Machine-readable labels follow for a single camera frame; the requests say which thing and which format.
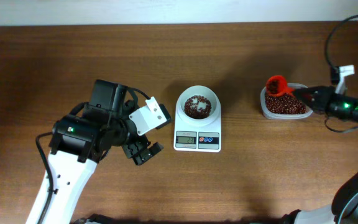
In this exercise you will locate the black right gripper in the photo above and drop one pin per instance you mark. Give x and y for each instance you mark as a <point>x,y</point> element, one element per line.
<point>329,100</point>

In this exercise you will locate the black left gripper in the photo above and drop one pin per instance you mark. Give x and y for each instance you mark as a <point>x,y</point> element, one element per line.
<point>133,152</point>

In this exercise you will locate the orange measuring scoop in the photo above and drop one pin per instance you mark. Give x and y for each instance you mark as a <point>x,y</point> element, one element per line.
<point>278,86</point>

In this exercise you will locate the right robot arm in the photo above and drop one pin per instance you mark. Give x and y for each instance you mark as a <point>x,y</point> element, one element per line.
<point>344,208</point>

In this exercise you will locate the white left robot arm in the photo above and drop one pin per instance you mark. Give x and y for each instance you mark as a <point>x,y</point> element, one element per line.
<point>62,185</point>

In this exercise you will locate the white digital kitchen scale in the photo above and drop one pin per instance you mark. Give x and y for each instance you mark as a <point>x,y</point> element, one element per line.
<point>197,136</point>

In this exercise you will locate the red adzuki beans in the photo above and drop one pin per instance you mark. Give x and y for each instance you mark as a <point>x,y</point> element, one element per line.
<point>285,104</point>

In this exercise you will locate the clear plastic bean container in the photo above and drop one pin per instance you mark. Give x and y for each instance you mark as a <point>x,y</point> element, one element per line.
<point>270,115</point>

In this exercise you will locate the red beans in bowl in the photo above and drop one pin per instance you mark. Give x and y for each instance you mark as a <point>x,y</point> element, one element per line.
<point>197,107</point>

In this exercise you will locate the white bowl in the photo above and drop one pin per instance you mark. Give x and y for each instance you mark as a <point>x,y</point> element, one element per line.
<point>198,90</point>

